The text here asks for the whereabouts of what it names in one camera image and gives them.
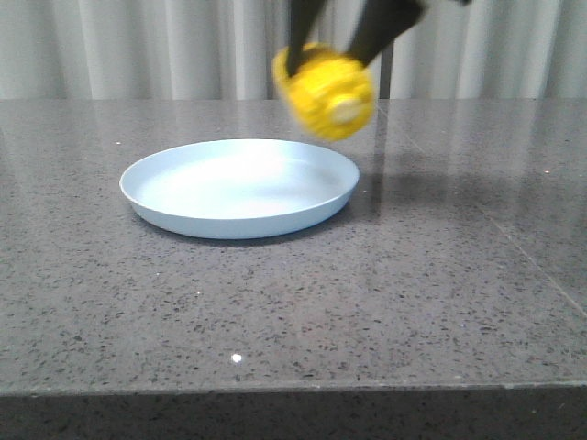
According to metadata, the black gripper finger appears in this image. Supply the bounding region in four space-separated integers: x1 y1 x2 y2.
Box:
346 0 425 67
285 0 326 76

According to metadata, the yellow corn cob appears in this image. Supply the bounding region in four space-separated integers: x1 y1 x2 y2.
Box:
272 43 375 141

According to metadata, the light blue round plate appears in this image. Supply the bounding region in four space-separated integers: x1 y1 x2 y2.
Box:
119 138 360 239

